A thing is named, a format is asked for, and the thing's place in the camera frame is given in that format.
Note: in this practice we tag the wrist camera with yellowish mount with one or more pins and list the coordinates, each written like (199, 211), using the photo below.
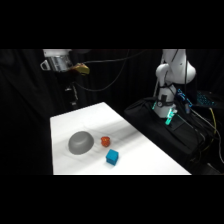
(80, 69)

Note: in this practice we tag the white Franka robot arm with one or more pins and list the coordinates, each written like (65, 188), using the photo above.
(173, 70)

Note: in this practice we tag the black keyboard with blue glow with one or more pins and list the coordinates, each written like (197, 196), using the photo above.
(205, 98)

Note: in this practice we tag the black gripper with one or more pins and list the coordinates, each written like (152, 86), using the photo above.
(69, 80)

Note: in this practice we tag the blue cube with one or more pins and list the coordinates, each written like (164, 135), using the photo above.
(112, 157)

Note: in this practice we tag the small green light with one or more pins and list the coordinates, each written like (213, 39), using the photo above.
(170, 116)

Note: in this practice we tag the black robot stand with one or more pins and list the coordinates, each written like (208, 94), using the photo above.
(166, 136)

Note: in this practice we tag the blue lit electronics board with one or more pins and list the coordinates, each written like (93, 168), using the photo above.
(184, 97)

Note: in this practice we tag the grey bowl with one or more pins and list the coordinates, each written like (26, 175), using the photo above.
(80, 142)

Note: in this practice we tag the black curtain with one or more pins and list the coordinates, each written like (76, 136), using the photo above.
(30, 100)

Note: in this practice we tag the small red orange object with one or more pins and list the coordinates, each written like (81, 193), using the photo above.
(105, 141)

